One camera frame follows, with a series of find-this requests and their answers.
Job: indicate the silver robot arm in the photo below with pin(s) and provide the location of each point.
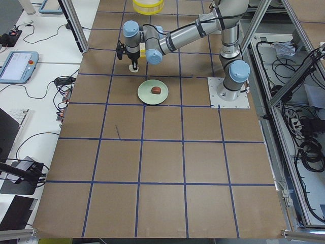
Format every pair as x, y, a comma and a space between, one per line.
224, 17

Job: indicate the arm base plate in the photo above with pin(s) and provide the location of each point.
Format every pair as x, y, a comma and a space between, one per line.
220, 97

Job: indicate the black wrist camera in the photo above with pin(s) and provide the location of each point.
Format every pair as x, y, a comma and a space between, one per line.
120, 50

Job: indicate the yellow steamer layer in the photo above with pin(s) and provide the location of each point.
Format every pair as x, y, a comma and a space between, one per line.
149, 7
142, 50

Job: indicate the white steamed bun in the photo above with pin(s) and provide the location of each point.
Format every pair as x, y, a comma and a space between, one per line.
132, 69

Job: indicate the blue teach pendant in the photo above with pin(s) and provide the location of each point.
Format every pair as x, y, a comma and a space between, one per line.
50, 7
19, 67

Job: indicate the black camera stand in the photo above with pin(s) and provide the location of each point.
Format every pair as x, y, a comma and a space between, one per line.
23, 177

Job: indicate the white keyboard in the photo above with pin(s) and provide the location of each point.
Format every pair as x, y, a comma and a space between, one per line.
22, 116

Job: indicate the light green plate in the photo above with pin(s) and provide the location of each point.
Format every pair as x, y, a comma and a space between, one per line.
145, 95

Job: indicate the brown steamed bun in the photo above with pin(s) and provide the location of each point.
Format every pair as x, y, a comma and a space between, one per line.
156, 90

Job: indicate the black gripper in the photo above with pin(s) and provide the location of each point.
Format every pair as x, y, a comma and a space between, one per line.
133, 56

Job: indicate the aluminium frame post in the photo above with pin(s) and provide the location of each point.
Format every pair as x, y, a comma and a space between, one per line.
74, 23

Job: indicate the black power adapter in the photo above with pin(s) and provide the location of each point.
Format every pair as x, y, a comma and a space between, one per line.
64, 81

